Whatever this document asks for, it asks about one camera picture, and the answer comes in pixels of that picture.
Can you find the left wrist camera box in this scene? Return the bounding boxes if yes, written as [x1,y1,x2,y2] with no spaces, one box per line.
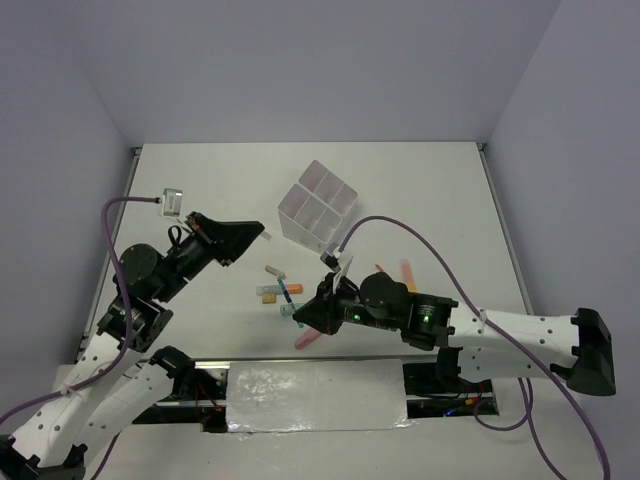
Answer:
[160,188,183,218]

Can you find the blue patterned pen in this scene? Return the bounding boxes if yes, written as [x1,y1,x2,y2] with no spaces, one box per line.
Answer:
[277,278,296,304]

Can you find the green highlighter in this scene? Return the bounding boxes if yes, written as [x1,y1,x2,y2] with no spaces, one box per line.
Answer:
[279,303,304,317]

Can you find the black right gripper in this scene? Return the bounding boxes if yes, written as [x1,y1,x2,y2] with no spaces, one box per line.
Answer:
[293,270,399,333]

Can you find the metal table rail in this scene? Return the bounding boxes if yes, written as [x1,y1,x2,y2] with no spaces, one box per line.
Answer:
[193,353,437,369]

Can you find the orange highlighter with clear cap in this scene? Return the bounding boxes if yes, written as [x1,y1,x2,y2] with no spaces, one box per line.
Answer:
[256,283,304,296]

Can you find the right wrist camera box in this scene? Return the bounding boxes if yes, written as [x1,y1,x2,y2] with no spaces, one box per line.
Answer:
[320,243,354,293]

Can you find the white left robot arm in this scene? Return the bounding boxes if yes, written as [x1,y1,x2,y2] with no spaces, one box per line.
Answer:
[1,212,265,479]

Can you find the beige eraser stick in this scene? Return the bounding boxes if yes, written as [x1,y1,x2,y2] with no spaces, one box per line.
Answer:
[265,265,286,279]

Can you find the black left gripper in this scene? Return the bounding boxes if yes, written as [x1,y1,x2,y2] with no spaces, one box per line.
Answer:
[156,210,265,301]

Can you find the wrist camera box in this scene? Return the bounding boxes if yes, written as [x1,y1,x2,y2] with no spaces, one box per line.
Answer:
[320,243,354,293]
[160,188,183,218]

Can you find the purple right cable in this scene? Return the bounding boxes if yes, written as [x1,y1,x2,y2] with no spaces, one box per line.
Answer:
[337,215,612,480]

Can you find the white six-compartment organizer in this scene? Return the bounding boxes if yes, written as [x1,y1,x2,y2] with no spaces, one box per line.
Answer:
[277,160,358,254]

